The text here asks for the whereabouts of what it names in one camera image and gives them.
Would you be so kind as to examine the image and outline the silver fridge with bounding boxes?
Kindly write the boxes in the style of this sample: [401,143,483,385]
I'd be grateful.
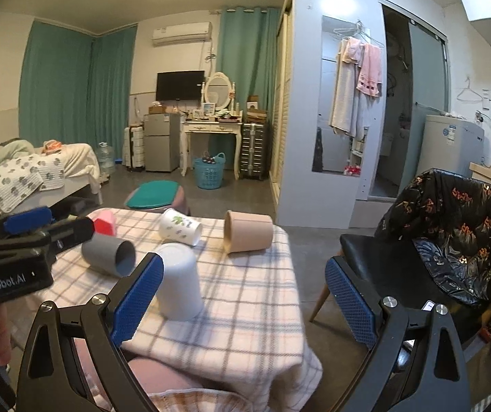
[143,113,182,173]

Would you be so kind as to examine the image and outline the oval white mirror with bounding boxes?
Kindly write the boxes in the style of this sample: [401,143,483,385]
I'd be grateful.
[203,71,235,111]

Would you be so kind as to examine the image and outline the white air conditioner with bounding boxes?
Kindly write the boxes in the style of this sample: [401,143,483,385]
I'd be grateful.
[151,21,213,48]

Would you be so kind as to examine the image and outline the plain white cup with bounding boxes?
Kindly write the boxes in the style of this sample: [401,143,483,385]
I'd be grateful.
[154,242,206,322]

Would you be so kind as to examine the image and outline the white wardrobe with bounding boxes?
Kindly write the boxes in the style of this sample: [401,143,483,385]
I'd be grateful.
[270,0,388,229]

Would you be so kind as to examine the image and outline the pink red cup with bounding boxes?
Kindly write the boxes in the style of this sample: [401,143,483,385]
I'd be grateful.
[92,209,117,237]

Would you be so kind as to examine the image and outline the tall wall mirror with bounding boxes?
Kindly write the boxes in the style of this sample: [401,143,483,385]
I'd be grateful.
[311,14,387,177]

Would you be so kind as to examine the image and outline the silver suitcase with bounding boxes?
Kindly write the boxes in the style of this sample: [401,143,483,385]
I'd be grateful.
[239,122,269,181]

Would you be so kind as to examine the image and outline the white suitcase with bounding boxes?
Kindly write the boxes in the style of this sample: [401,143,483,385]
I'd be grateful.
[124,125,145,169]

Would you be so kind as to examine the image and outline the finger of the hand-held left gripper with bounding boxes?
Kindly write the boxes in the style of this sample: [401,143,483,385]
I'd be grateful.
[47,216,96,255]
[2,206,56,235]

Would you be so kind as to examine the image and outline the white cup with green print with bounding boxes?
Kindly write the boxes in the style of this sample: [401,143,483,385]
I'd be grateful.
[158,208,203,248]

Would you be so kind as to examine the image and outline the clear water jug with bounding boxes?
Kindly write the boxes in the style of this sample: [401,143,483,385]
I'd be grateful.
[96,141,115,176]

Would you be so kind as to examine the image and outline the beige cup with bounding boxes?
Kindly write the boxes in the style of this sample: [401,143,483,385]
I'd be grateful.
[222,210,274,254]

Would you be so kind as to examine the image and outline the person's pink pants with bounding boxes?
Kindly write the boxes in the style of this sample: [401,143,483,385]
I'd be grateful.
[71,336,212,412]

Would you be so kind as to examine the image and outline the leaf patterned blanket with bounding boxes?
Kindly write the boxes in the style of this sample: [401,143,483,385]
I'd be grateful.
[0,153,65,214]

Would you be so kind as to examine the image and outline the white towel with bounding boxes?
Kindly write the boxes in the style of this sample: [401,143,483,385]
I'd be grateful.
[328,38,363,137]

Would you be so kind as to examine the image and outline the blue laundry basket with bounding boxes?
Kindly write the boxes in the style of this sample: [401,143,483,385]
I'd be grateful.
[192,152,226,190]

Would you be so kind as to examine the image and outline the black floral jacket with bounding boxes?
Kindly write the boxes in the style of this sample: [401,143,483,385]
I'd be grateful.
[376,168,491,363]

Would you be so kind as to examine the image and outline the checkered tablecloth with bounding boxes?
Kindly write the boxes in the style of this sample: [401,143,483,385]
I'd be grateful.
[11,207,324,412]

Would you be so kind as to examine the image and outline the teal curtain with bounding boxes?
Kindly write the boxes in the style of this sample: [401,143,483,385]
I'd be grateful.
[214,6,281,117]
[16,19,97,147]
[86,24,138,160]

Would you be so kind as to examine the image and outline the frosted glass door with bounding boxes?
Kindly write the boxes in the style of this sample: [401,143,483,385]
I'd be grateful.
[399,21,450,201]

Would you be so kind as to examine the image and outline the black television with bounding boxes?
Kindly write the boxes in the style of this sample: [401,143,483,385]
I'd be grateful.
[155,70,206,102]

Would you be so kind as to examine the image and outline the black chair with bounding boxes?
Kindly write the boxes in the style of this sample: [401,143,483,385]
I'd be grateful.
[309,206,491,355]

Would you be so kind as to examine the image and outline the washing machine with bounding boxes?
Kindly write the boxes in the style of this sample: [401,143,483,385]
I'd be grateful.
[416,113,486,182]

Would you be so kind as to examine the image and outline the grey cup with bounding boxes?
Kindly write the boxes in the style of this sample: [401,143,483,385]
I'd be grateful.
[81,236,137,278]

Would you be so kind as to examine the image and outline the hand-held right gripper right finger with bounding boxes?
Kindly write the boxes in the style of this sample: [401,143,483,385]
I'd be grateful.
[324,256,471,412]

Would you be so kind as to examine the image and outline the pink towel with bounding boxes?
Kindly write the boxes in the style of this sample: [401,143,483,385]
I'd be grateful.
[355,42,384,98]

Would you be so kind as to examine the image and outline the wire clothes hanger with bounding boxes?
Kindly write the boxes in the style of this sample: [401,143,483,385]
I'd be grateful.
[456,76,484,104]

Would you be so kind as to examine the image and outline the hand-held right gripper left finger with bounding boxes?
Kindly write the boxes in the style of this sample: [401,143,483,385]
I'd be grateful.
[16,252,164,412]

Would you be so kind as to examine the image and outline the stool with teal cushion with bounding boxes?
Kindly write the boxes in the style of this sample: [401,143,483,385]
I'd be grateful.
[125,180,191,216]

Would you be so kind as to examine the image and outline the white dressing table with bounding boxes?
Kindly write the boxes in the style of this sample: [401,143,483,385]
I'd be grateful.
[179,119,243,180]

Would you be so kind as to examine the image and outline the light green cloth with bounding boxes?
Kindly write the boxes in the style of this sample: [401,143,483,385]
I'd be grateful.
[0,138,37,173]

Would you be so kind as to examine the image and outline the bed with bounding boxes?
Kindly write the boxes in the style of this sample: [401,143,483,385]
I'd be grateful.
[0,139,104,225]

